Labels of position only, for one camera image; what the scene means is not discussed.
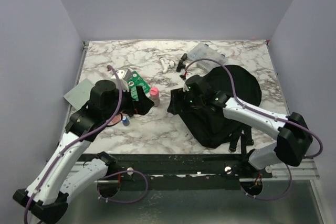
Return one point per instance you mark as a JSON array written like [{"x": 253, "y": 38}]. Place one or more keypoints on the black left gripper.
[{"x": 141, "y": 106}]

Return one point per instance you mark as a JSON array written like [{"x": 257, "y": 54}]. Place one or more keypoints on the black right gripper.
[{"x": 177, "y": 94}]

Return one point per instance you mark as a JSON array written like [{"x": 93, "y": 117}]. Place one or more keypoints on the pink capped bottle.
[{"x": 155, "y": 96}]

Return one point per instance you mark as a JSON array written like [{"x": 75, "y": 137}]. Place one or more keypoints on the blue capped small bottle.
[{"x": 125, "y": 120}]

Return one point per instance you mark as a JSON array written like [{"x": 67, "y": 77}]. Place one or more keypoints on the black student backpack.
[{"x": 219, "y": 121}]

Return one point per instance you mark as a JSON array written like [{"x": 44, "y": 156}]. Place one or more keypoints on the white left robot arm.
[{"x": 50, "y": 194}]

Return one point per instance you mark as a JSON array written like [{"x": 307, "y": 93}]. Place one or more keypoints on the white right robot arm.
[{"x": 292, "y": 139}]

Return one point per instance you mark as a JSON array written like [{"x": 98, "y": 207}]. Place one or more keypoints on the green paperback book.
[{"x": 137, "y": 80}]

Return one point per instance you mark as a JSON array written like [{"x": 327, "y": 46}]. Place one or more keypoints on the purple red paperback book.
[{"x": 117, "y": 119}]

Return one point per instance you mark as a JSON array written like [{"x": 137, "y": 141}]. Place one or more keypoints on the black and white valve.
[{"x": 181, "y": 65}]

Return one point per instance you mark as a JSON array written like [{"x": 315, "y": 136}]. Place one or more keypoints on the white plastic pipe fitting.
[{"x": 166, "y": 65}]

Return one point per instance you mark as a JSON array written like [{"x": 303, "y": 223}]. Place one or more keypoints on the clear plastic organizer box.
[{"x": 202, "y": 50}]

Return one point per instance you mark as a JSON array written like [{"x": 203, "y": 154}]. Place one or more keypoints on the grey-green notebook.
[{"x": 79, "y": 94}]

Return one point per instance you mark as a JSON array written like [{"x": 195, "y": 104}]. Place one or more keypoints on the black mounting plate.
[{"x": 135, "y": 180}]

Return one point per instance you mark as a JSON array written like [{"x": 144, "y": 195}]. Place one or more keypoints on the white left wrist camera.
[{"x": 124, "y": 77}]

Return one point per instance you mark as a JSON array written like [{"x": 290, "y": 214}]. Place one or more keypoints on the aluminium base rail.
[{"x": 207, "y": 165}]

